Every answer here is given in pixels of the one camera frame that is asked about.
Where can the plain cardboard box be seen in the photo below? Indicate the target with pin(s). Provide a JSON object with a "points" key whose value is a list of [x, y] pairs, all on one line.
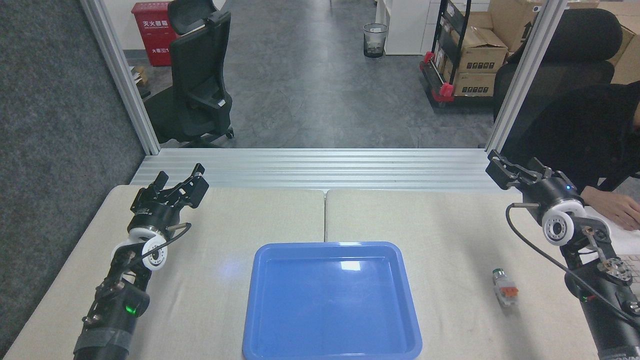
{"points": [[627, 60]]}

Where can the person's hand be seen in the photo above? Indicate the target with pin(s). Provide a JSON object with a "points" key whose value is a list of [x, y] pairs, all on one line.
{"points": [[617, 207]]}

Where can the flat cardboard box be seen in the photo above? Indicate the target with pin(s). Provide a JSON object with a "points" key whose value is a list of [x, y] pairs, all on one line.
{"points": [[475, 84]]}

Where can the open cardboard box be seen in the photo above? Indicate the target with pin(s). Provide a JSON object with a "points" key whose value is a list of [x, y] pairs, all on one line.
{"points": [[480, 52]]}

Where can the grey orange switch part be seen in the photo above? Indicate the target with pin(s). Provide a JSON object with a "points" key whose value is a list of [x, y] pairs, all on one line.
{"points": [[505, 290]]}

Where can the white desk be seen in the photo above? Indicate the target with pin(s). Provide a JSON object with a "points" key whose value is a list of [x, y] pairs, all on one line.
{"points": [[627, 245]]}

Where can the white keyboard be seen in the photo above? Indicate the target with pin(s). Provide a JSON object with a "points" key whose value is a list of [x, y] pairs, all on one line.
{"points": [[632, 267]]}

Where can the red fire extinguisher box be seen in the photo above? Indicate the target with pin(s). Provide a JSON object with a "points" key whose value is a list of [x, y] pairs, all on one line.
{"points": [[155, 35]]}

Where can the blue plastic tray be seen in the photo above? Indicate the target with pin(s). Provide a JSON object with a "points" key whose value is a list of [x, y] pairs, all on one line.
{"points": [[330, 310]]}

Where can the black office chair with headrest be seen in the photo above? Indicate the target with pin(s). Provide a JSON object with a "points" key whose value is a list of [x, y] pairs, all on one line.
{"points": [[200, 65]]}

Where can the silver aluminium post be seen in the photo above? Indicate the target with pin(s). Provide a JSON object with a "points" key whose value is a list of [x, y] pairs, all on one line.
{"points": [[525, 75], [122, 75]]}

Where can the white cabinet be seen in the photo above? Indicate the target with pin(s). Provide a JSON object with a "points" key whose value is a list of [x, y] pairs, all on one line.
{"points": [[405, 25]]}

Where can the black red trolley cart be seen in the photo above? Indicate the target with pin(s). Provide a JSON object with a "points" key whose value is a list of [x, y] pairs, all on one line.
{"points": [[442, 92]]}

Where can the large cardboard box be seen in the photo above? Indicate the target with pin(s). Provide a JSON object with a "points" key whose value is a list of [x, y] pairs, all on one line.
{"points": [[510, 20]]}

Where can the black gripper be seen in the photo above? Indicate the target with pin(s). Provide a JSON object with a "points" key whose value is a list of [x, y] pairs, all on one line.
{"points": [[552, 192], [152, 215]]}

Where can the silver aluminium rail base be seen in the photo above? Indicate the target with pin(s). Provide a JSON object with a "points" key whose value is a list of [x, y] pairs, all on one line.
{"points": [[325, 170]]}

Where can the person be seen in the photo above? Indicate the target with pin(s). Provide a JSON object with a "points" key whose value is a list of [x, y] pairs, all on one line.
{"points": [[575, 135]]}

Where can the black mesh trash bin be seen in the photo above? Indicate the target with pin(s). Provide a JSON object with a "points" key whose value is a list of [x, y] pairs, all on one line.
{"points": [[375, 40]]}

